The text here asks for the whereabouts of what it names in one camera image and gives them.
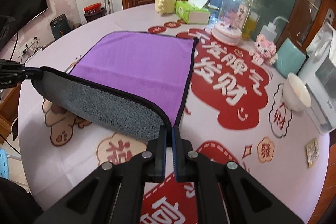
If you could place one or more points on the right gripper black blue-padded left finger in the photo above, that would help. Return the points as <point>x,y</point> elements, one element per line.
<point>112,193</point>

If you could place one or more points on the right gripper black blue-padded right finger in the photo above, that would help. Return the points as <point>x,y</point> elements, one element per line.
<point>226,193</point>

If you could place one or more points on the purple and grey towel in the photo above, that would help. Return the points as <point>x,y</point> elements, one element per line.
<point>134,83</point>

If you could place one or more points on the white power strip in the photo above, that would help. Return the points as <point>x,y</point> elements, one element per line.
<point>29,48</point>

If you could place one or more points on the dark green air fryer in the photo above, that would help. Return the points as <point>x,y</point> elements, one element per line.
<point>60,26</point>

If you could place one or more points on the black television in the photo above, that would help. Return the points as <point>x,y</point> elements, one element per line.
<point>23,11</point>

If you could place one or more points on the pink printed tablecloth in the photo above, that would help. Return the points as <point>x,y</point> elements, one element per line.
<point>234,112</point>

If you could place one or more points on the blue chair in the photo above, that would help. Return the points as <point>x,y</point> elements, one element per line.
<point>4,167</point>

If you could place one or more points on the small patterned coaster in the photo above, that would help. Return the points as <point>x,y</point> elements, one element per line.
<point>312,152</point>

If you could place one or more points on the red basket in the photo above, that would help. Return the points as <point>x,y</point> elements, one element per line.
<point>92,9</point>

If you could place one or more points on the white ceramic bowl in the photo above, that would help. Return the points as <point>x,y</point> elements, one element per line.
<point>295,94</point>

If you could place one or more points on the pink block cat figure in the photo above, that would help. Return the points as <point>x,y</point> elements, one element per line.
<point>264,51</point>

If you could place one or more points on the teal cup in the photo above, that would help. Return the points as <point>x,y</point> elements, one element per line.
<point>290,58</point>

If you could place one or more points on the yellow mug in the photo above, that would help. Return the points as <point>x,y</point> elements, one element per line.
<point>165,6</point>

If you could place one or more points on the white squeeze bottle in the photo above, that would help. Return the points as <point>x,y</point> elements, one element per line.
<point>269,31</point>

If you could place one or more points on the yellow liquid glass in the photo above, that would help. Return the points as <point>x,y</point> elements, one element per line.
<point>250,25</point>

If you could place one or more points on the green tissue box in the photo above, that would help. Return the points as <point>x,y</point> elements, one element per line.
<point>190,14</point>

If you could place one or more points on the glass dome with pink base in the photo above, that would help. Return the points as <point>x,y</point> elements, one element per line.
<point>232,17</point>

